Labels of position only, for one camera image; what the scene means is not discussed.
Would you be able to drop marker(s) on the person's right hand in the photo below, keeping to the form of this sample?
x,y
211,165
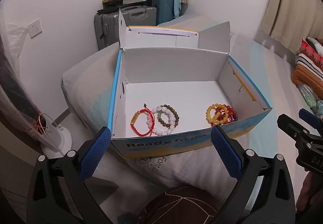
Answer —
x,y
312,185

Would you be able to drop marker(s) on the white and blue cardboard box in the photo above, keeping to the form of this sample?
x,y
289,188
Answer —
x,y
182,75

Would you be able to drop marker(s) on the red cord bracelet gold charm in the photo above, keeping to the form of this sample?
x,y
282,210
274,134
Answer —
x,y
143,122

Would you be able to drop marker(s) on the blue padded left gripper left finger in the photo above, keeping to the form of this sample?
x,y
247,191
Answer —
x,y
92,151

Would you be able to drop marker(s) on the floral blue quilt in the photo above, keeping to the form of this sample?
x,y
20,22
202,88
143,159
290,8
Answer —
x,y
312,99

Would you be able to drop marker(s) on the striped bed sheet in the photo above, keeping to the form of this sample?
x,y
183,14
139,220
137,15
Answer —
x,y
87,88

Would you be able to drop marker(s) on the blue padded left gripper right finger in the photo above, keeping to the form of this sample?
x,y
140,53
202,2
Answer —
x,y
229,150

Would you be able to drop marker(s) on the teal hard suitcase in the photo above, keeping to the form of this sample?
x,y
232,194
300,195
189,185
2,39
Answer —
x,y
167,10

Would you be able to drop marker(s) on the dark red round cushion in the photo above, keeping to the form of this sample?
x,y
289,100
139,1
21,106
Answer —
x,y
184,204

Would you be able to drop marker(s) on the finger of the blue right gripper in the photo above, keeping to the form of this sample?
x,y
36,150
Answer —
x,y
309,118

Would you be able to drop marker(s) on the striped orange red pillow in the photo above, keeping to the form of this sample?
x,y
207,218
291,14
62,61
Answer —
x,y
308,68

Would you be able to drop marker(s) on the white standing fan base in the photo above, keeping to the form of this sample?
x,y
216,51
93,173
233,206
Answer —
x,y
55,139

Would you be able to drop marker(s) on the white wall socket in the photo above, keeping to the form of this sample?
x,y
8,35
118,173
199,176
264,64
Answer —
x,y
35,28

